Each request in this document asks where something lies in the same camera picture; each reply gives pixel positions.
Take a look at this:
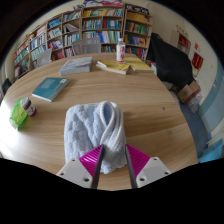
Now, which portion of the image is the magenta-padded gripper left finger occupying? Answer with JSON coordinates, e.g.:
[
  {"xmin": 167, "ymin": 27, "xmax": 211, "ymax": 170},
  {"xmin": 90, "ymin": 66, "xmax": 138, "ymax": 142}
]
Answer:
[{"xmin": 56, "ymin": 144, "xmax": 105, "ymax": 190}]

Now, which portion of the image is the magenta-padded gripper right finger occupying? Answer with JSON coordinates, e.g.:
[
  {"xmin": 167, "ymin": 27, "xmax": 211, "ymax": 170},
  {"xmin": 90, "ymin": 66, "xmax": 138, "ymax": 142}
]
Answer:
[{"xmin": 124, "ymin": 143, "xmax": 172, "ymax": 190}]

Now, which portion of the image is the light blue waffle towel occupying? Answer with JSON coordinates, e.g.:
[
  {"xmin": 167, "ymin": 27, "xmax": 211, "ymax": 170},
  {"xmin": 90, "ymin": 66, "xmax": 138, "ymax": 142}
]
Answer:
[{"xmin": 63, "ymin": 100, "xmax": 128, "ymax": 175}]

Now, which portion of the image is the red jam jar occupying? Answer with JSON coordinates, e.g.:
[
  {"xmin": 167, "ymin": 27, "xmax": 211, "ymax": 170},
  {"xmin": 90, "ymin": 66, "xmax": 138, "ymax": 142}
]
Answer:
[{"xmin": 20, "ymin": 96, "xmax": 37, "ymax": 117}]

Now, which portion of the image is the green plastic bag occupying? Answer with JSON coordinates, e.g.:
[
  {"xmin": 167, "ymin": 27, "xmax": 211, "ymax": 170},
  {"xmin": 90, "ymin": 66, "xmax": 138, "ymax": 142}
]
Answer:
[{"xmin": 8, "ymin": 98, "xmax": 29, "ymax": 130}]

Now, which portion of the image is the cardboard box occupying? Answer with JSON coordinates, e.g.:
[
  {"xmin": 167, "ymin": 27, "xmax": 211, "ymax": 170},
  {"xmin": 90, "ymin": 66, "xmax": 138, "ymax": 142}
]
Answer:
[{"xmin": 176, "ymin": 80, "xmax": 202, "ymax": 104}]

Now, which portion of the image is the teal book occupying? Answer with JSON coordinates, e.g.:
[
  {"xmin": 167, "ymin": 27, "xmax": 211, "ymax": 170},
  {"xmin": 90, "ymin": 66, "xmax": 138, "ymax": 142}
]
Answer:
[{"xmin": 31, "ymin": 76, "xmax": 71, "ymax": 103}]

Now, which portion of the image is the grey book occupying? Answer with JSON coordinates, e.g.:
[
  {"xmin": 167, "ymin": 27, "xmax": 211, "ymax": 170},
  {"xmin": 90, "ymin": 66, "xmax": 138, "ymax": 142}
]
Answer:
[{"xmin": 59, "ymin": 56, "xmax": 94, "ymax": 77}]

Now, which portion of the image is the yellow book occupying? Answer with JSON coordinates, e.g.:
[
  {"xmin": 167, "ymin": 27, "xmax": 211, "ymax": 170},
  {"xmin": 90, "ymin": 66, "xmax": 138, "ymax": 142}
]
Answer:
[
  {"xmin": 95, "ymin": 59, "xmax": 131, "ymax": 76},
  {"xmin": 124, "ymin": 56, "xmax": 155, "ymax": 74}
]

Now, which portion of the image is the black coat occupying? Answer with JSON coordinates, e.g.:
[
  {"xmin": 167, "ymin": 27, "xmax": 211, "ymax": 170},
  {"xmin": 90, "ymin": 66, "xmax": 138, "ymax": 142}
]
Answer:
[{"xmin": 146, "ymin": 32, "xmax": 195, "ymax": 89}]

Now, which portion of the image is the black office chair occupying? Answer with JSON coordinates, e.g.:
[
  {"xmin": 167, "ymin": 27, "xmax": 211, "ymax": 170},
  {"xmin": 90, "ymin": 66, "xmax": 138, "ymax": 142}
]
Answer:
[{"xmin": 1, "ymin": 78, "xmax": 13, "ymax": 96}]

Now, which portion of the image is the grey chair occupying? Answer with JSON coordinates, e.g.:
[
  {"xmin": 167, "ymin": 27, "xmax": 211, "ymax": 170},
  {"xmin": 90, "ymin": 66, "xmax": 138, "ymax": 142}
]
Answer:
[
  {"xmin": 35, "ymin": 48, "xmax": 54, "ymax": 68},
  {"xmin": 71, "ymin": 37, "xmax": 102, "ymax": 56}
]

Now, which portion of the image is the white plastic bottle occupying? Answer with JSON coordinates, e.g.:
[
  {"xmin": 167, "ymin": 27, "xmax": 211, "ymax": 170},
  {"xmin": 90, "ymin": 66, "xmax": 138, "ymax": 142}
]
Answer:
[{"xmin": 115, "ymin": 37, "xmax": 127, "ymax": 64}]

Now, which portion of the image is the wooden bookshelf unit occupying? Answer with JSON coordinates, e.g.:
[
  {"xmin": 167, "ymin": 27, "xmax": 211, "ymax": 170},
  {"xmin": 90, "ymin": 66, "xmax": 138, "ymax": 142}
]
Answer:
[{"xmin": 12, "ymin": 0, "xmax": 155, "ymax": 79}]

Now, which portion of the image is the red wall poster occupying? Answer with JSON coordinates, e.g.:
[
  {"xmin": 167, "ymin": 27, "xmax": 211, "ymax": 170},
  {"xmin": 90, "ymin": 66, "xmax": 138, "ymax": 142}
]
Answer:
[{"xmin": 191, "ymin": 51, "xmax": 204, "ymax": 70}]

